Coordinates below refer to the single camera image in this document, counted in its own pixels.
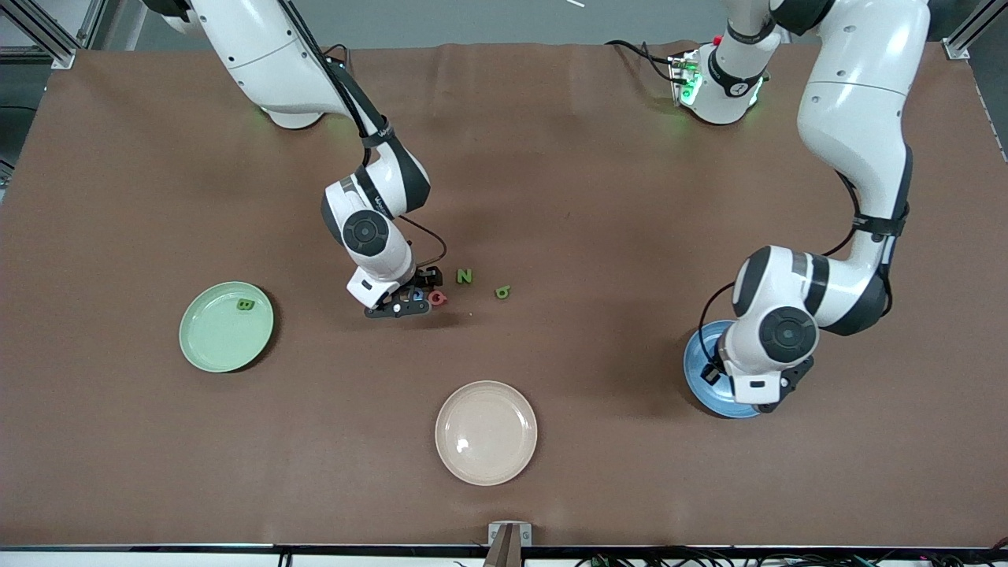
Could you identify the blue letter C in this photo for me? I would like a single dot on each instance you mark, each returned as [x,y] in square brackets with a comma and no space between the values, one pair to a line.
[415,299]

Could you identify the pink letter Q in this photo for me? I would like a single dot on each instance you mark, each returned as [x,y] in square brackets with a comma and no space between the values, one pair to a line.
[443,298]

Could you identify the green letter p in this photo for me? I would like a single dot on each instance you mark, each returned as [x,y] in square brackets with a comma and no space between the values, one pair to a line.
[498,294]

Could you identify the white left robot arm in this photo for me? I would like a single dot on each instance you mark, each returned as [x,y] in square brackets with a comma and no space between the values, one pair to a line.
[850,102]

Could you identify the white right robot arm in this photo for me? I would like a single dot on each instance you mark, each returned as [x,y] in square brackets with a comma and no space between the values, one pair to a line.
[260,55]

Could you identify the blue plate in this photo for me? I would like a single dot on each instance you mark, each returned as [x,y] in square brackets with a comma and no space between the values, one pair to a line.
[694,366]

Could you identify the beige plate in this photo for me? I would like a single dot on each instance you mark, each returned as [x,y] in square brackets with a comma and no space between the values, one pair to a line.
[486,433]

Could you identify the brown table mat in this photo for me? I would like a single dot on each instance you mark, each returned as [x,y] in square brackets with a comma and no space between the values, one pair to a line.
[866,472]

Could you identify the green plate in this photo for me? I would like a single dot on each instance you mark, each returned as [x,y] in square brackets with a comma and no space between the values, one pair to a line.
[225,339]

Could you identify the silver metal mounting bracket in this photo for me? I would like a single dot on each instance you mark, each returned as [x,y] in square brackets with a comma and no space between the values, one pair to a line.
[494,531]

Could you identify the brown camera post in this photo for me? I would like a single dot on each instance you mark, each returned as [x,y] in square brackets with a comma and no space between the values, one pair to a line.
[505,555]

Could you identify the aluminium frame profile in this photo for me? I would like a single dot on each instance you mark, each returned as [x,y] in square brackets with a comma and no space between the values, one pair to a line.
[63,59]
[959,50]

